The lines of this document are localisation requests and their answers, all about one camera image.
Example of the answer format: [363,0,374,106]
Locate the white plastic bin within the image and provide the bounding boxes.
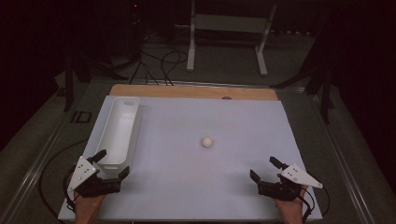
[92,96,144,175]

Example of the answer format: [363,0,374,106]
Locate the black square floor plate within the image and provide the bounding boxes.
[70,110,93,125]

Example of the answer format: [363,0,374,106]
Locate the person's right hand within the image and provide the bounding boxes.
[275,173,310,224]

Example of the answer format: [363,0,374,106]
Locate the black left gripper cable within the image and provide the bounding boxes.
[37,137,90,220]

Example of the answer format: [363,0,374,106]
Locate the black tripod stand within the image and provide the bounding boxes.
[270,63,336,125]
[63,46,129,113]

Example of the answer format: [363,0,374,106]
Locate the black floor cables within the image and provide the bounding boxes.
[128,49,190,87]

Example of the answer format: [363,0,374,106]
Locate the white metal stand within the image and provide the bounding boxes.
[174,0,278,77]

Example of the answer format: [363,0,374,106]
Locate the person's left hand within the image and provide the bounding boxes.
[73,189,106,224]

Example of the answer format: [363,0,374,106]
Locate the wooden table board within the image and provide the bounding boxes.
[108,83,279,102]

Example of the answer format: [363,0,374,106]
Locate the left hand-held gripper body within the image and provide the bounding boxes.
[67,156,122,199]

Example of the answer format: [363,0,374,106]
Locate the small white ball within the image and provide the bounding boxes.
[201,136,215,149]

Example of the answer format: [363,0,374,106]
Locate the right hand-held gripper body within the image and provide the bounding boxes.
[257,163,324,203]

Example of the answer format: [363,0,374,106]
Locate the white table mat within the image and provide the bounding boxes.
[57,94,323,223]

